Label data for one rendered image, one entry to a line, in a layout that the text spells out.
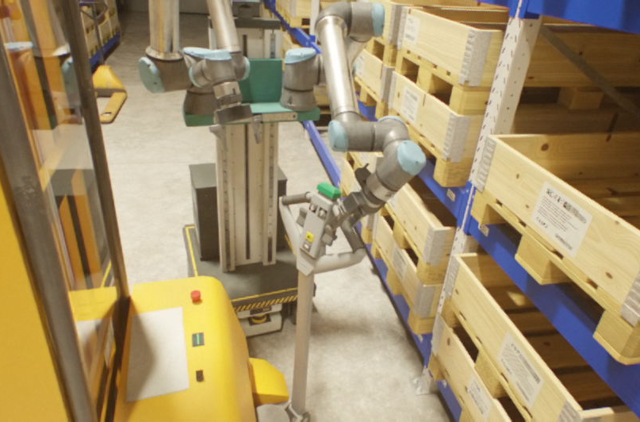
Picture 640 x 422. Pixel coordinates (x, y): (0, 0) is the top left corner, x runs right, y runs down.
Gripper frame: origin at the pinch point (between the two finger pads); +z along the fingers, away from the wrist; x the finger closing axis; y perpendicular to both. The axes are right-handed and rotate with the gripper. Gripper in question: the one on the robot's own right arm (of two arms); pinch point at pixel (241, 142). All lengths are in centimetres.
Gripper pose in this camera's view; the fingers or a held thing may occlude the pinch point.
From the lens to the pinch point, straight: 176.5
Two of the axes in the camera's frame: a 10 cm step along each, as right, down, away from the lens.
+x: -8.7, 2.8, -4.1
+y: -4.4, -0.6, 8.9
